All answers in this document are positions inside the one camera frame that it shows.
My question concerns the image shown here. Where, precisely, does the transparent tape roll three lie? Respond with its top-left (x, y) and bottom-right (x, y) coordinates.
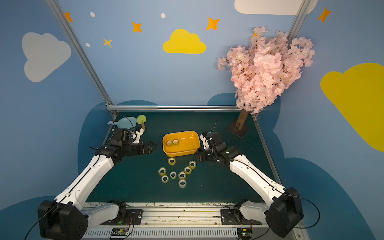
top-left (189, 161), bottom-right (197, 170)

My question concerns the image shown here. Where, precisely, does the transparent tape roll four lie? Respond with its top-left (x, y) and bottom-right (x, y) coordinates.
top-left (184, 167), bottom-right (192, 175)

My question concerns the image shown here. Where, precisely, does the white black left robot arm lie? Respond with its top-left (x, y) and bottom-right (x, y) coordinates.
top-left (37, 141), bottom-right (158, 240)

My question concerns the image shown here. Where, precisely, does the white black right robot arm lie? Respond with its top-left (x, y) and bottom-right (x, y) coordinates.
top-left (195, 147), bottom-right (304, 238)

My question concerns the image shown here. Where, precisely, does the yellow plastic storage box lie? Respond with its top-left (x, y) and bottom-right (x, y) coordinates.
top-left (163, 131), bottom-right (201, 158)

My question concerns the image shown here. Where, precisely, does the transparent tape roll ten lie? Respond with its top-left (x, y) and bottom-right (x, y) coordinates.
top-left (178, 171), bottom-right (187, 180)

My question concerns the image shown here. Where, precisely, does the transparent tape roll six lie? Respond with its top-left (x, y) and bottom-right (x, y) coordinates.
top-left (158, 167), bottom-right (167, 176)

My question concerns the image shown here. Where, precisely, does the transparent tape roll five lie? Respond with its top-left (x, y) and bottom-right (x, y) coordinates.
top-left (168, 158), bottom-right (176, 166)

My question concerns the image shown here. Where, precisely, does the transparent tape roll nine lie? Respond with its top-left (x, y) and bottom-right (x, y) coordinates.
top-left (179, 180), bottom-right (187, 189)

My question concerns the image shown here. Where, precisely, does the transparent tape roll seven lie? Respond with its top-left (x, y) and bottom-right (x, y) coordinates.
top-left (170, 171), bottom-right (177, 179)

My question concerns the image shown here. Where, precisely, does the transparent tape roll eight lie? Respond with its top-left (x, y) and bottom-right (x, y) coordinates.
top-left (162, 175), bottom-right (169, 183)

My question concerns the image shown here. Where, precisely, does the light blue toy pan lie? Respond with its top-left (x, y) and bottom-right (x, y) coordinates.
top-left (107, 117), bottom-right (137, 129)

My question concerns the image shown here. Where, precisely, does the green toy spatula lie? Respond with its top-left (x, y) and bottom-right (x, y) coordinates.
top-left (137, 115), bottom-right (147, 131)

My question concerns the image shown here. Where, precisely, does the left green circuit board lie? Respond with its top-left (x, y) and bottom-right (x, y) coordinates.
top-left (110, 229), bottom-right (129, 238)

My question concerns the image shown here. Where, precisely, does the green circuit board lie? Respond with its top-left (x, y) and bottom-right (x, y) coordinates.
top-left (110, 229), bottom-right (129, 238)
top-left (237, 228), bottom-right (253, 240)

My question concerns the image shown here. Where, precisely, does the right green circuit board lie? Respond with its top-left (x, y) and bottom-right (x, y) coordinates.
top-left (237, 228), bottom-right (253, 240)

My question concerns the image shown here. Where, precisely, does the pink artificial blossom tree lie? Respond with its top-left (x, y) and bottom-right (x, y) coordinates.
top-left (217, 27), bottom-right (316, 138)

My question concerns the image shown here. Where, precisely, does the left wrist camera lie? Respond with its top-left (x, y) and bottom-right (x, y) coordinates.
top-left (129, 127), bottom-right (145, 144)

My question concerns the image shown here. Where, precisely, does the aluminium frame back bar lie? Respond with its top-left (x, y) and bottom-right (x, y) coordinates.
top-left (106, 105), bottom-right (240, 112)

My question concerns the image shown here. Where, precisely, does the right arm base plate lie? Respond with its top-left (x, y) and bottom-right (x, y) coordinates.
top-left (220, 208), bottom-right (262, 225)

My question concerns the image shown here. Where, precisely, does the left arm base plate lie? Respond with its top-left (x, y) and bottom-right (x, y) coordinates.
top-left (101, 209), bottom-right (143, 226)

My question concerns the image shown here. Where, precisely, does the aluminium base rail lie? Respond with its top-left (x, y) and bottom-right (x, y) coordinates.
top-left (49, 202), bottom-right (310, 240)

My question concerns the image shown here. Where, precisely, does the aluminium frame right post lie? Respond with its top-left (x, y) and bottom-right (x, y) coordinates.
top-left (288, 0), bottom-right (311, 44)

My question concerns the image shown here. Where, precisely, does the aluminium frame post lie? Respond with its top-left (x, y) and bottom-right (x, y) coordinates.
top-left (46, 0), bottom-right (118, 115)
top-left (288, 0), bottom-right (311, 44)

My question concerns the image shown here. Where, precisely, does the aluminium frame left post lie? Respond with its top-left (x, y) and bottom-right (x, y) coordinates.
top-left (46, 0), bottom-right (118, 115)

